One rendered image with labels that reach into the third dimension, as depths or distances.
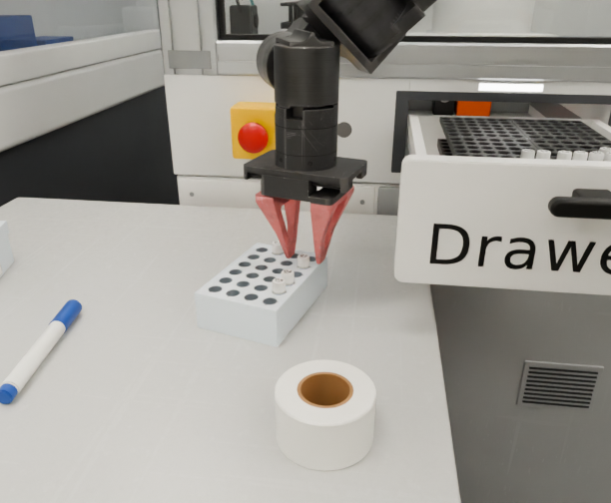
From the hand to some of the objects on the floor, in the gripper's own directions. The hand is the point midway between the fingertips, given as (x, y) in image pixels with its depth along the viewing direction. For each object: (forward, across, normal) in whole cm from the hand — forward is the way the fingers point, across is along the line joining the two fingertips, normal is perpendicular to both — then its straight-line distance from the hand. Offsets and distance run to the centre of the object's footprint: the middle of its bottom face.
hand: (305, 251), depth 56 cm
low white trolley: (+81, -16, -8) cm, 83 cm away
